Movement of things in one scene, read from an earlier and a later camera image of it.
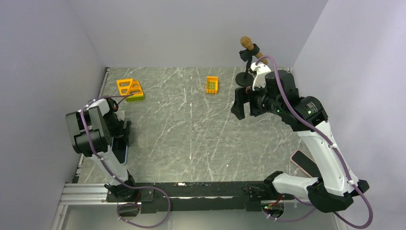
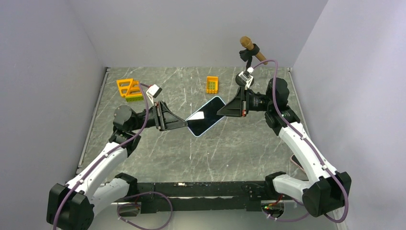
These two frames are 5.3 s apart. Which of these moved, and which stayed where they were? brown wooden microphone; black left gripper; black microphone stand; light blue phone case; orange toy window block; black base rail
Moved: black left gripper; light blue phone case
Stayed: brown wooden microphone; black base rail; orange toy window block; black microphone stand
